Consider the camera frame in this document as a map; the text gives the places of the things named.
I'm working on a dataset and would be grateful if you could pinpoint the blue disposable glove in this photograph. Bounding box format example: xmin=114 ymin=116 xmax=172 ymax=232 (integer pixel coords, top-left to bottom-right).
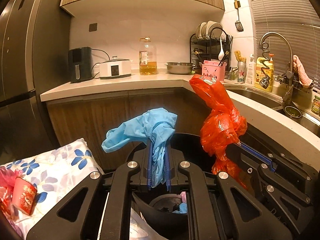
xmin=101 ymin=108 xmax=177 ymax=187

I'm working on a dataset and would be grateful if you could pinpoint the red plastic bag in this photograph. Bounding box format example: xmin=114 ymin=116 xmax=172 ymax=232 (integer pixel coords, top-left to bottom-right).
xmin=189 ymin=75 xmax=247 ymax=189

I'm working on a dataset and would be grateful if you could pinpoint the red paper cup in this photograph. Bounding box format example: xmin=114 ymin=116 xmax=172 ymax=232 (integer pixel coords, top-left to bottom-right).
xmin=12 ymin=177 xmax=37 ymax=215

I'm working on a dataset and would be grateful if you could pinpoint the pink plastic bag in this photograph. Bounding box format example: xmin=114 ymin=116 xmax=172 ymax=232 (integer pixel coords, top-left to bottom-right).
xmin=0 ymin=166 xmax=23 ymax=191

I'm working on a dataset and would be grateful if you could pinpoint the black trash bin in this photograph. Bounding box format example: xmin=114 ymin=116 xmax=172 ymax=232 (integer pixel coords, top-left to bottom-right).
xmin=125 ymin=132 xmax=253 ymax=240

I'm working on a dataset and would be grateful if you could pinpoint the steel sink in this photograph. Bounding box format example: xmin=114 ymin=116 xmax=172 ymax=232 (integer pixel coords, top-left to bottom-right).
xmin=225 ymin=84 xmax=319 ymax=137

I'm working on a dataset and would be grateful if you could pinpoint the chrome sink faucet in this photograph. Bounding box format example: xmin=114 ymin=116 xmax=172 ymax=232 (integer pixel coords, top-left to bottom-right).
xmin=259 ymin=31 xmax=295 ymax=108

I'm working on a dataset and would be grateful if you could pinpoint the wooden lower cabinet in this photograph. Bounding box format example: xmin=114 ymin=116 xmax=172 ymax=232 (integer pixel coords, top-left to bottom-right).
xmin=47 ymin=88 xmax=210 ymax=170

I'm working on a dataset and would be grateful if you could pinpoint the white bottle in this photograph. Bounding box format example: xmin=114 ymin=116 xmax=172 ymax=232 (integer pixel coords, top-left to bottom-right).
xmin=245 ymin=54 xmax=256 ymax=87

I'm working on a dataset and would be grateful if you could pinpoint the floral blue white cloth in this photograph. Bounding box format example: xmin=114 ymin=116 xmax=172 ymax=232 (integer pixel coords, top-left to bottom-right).
xmin=0 ymin=138 xmax=161 ymax=240

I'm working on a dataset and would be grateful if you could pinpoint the pink dish glove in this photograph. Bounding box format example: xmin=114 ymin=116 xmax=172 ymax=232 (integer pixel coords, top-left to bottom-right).
xmin=293 ymin=55 xmax=313 ymax=87

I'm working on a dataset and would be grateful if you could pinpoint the steel bowl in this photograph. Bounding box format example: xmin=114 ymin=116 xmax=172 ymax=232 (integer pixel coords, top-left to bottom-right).
xmin=165 ymin=62 xmax=194 ymax=75

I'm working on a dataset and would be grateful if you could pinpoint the yellow detergent bottle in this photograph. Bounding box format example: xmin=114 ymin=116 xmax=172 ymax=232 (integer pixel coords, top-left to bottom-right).
xmin=254 ymin=57 xmax=274 ymax=92

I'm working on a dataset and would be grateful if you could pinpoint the cooking oil bottle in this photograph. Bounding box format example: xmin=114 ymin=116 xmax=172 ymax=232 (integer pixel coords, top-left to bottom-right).
xmin=139 ymin=37 xmax=157 ymax=75

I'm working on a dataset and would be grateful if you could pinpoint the pink utensil holder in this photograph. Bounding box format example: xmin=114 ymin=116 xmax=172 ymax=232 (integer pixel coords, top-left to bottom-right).
xmin=202 ymin=60 xmax=227 ymax=82

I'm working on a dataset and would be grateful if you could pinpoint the white rice cooker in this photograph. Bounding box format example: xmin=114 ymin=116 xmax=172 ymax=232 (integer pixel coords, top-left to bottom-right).
xmin=99 ymin=56 xmax=131 ymax=79

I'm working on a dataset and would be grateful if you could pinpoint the black dish rack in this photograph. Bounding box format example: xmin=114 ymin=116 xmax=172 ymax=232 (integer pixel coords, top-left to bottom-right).
xmin=189 ymin=21 xmax=234 ymax=69

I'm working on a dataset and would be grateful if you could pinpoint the black air fryer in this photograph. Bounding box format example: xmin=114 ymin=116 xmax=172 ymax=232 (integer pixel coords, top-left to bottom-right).
xmin=68 ymin=47 xmax=93 ymax=83

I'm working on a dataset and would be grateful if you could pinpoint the hanging spatula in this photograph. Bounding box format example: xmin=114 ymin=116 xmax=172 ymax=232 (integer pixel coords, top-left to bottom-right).
xmin=234 ymin=0 xmax=244 ymax=32

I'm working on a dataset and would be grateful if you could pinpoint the grey refrigerator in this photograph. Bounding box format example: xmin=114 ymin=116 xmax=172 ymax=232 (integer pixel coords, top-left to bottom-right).
xmin=1 ymin=0 xmax=71 ymax=163

